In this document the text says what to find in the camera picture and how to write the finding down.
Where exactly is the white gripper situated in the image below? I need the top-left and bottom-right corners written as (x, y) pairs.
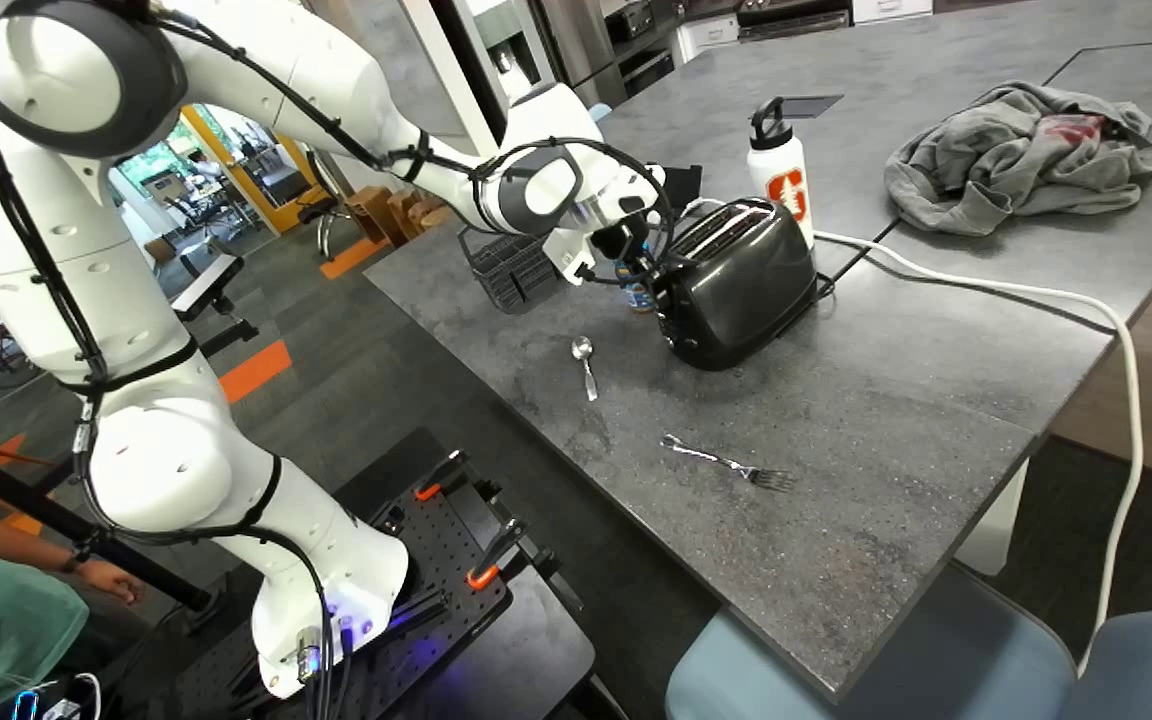
top-left (569, 159), bottom-right (674, 296)

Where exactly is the black two-slot toaster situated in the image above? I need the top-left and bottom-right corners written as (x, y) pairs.
top-left (648, 198), bottom-right (824, 372)

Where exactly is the person's bare forearm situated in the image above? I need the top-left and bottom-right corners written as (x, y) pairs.
top-left (0, 501), bottom-right (90, 582)

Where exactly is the person's hand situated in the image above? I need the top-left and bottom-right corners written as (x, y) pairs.
top-left (72, 558), bottom-right (148, 609)

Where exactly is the metal spoon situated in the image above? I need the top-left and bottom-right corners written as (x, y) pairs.
top-left (569, 332), bottom-right (604, 407)

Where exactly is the white bottle with black cap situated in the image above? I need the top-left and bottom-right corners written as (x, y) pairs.
top-left (743, 97), bottom-right (821, 252)

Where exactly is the metal fork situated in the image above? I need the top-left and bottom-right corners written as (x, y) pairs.
top-left (658, 428), bottom-right (779, 491)

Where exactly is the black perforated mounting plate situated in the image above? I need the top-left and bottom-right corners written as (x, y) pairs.
top-left (333, 475), bottom-right (541, 674)

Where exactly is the crumpled grey cloth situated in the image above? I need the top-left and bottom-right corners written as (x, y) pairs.
top-left (886, 80), bottom-right (1152, 240)

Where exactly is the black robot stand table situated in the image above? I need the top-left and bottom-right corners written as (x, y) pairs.
top-left (108, 426), bottom-right (600, 720)

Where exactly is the blue upholstered chair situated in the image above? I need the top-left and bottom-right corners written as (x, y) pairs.
top-left (666, 558), bottom-right (1152, 720)

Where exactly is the green shirt of person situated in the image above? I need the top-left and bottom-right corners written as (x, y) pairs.
top-left (0, 537), bottom-right (98, 702)

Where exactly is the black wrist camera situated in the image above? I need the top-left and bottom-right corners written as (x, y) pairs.
top-left (659, 159), bottom-right (708, 220)

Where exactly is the thin black toaster cord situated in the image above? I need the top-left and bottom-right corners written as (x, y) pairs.
top-left (814, 235), bottom-right (905, 294)

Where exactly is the black clamp with orange handle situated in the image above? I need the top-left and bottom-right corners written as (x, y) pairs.
top-left (413, 445), bottom-right (472, 509)
top-left (463, 518), bottom-right (530, 596)

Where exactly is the thick white power cable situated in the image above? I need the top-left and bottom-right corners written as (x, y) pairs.
top-left (814, 228), bottom-right (1149, 675)

